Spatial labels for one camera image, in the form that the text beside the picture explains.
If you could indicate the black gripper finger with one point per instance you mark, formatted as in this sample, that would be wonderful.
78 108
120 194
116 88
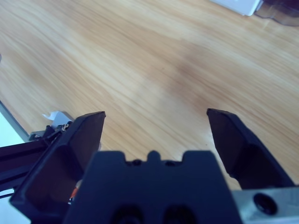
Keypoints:
46 182
238 149

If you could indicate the white tape piece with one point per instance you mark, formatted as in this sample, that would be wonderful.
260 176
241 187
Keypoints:
51 115

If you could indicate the clear water tank dark lid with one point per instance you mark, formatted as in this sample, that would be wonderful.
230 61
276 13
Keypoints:
280 11

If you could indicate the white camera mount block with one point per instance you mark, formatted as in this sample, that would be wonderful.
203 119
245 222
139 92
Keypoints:
60 117

